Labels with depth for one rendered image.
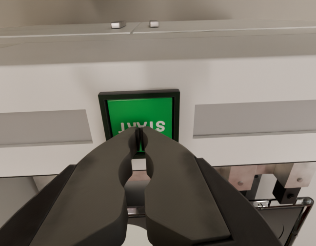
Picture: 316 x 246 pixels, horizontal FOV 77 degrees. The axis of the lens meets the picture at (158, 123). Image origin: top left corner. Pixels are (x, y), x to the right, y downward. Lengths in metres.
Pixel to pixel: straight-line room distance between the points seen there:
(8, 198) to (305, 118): 0.30
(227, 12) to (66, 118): 1.06
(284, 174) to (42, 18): 1.14
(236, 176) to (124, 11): 0.95
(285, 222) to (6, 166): 0.39
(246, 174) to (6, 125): 0.26
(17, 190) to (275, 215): 0.36
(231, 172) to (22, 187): 0.26
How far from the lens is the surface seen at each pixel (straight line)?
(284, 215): 0.39
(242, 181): 0.29
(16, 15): 1.26
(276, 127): 0.19
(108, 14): 1.11
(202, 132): 0.17
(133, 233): 0.36
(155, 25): 0.47
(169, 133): 0.15
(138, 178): 0.30
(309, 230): 0.64
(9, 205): 0.28
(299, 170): 0.32
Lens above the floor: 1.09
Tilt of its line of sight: 61 degrees down
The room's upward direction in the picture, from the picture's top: 174 degrees clockwise
